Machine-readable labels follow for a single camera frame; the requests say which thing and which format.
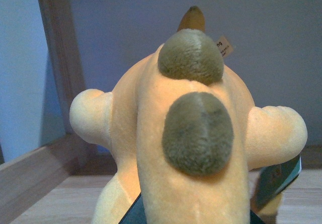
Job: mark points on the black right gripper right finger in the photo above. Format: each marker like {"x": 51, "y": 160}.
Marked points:
{"x": 267, "y": 196}

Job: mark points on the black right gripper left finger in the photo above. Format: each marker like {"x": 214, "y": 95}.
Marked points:
{"x": 135, "y": 214}

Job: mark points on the orange plush toy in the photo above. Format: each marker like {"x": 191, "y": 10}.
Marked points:
{"x": 184, "y": 132}

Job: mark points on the plush toy paper tag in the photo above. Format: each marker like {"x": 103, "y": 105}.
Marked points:
{"x": 224, "y": 46}

